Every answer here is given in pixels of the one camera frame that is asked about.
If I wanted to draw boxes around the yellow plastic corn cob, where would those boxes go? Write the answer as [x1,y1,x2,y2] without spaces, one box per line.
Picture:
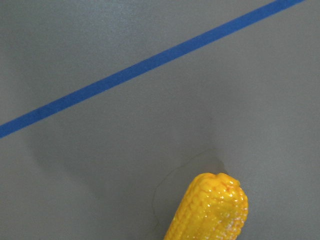
[164,172,249,240]

